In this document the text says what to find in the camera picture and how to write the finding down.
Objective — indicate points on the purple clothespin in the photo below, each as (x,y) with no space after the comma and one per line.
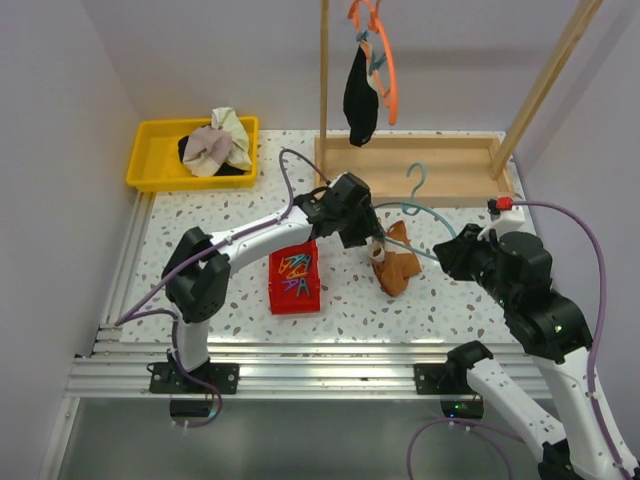
(290,283)

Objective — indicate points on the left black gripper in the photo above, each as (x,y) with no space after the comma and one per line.
(368,226)

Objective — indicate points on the black underwear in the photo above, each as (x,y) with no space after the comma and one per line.
(360,102)

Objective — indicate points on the wooden rack base tray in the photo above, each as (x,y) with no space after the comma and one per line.
(434,170)

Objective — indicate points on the aluminium rail frame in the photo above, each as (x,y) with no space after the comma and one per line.
(362,343)

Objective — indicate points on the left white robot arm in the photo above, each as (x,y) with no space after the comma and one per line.
(197,276)

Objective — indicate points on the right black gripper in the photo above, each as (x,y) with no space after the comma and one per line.
(454,252)

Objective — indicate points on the right wooden rack post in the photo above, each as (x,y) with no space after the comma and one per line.
(570,37)

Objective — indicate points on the brown orange underwear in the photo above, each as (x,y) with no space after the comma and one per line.
(392,268)

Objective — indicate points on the wooden rack post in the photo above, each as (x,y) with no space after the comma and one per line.
(324,74)
(570,37)

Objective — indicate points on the red plastic bin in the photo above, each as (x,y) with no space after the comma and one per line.
(284,302)

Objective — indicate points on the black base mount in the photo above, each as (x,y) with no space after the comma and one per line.
(167,379)
(433,379)

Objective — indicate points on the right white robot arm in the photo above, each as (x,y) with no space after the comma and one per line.
(582,440)

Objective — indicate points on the yellow plastic tray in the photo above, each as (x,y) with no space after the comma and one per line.
(155,165)

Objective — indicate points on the left wooden rack post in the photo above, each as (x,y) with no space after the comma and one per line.
(324,74)

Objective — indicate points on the orange clothespin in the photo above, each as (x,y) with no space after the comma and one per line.
(284,265)
(299,271)

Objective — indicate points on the pale green cloth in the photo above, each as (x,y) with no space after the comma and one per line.
(226,119)

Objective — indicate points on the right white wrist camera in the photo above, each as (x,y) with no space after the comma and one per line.
(505,217)

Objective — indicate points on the grey clothespin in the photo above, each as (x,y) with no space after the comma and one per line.
(301,288)

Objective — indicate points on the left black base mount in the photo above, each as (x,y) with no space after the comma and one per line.
(167,379)

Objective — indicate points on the orange plastic hanger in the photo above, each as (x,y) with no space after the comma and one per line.
(373,40)

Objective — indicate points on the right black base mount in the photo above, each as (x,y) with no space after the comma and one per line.
(433,379)

